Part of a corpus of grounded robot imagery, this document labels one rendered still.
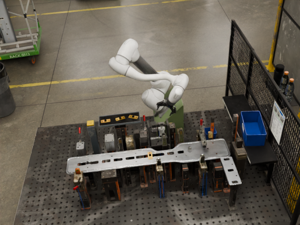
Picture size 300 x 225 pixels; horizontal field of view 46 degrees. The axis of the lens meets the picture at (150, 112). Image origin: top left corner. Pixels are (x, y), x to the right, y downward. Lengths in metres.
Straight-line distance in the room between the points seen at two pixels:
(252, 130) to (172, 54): 3.35
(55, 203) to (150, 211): 0.84
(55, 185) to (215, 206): 1.43
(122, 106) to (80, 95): 0.74
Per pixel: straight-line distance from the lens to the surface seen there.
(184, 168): 2.94
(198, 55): 6.27
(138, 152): 3.07
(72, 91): 5.69
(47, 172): 3.53
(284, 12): 5.40
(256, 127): 3.29
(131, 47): 3.14
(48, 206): 3.27
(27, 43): 6.75
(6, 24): 6.74
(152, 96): 3.49
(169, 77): 3.18
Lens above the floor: 3.20
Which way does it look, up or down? 40 degrees down
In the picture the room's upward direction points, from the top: 5 degrees counter-clockwise
